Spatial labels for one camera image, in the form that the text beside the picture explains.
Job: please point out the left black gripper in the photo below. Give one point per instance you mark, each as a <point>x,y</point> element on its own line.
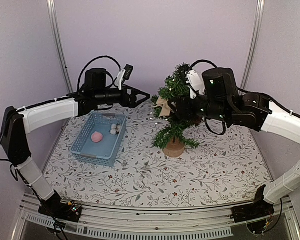
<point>132,102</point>

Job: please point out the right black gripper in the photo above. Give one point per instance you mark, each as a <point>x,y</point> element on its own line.
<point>183,110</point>

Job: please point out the beige burlap bow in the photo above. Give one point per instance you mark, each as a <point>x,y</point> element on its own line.
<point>161,108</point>

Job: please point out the small green christmas tree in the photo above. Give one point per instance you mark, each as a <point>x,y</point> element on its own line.
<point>175,127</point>

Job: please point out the white cotton boll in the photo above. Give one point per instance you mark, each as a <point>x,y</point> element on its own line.
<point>115,129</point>

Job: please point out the pink pompom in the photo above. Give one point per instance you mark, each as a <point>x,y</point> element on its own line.
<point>97,137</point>

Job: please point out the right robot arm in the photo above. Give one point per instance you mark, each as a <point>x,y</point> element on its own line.
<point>215,96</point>

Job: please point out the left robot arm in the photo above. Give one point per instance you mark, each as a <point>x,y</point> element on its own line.
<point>18,123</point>

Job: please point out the wooden tree base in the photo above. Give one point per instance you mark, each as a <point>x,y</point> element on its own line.
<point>174,148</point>

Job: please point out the light blue plastic basket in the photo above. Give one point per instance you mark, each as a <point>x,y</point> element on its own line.
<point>105,152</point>

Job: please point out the floral table mat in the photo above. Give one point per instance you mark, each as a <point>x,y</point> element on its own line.
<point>222,170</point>

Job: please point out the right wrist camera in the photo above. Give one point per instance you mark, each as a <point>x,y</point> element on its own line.
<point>183,76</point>

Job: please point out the front aluminium rail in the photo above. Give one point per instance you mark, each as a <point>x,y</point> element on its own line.
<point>105,222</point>

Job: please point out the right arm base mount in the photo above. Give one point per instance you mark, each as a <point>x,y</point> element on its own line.
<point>259,208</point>

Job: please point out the left aluminium frame post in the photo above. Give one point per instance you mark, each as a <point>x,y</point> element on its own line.
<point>51,7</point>

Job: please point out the aluminium frame post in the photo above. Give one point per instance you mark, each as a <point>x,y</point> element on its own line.
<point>253,43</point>
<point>51,7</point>

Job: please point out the right aluminium frame post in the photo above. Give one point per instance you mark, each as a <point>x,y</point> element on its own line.
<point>253,43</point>

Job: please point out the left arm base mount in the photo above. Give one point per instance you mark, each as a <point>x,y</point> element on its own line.
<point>55,208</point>

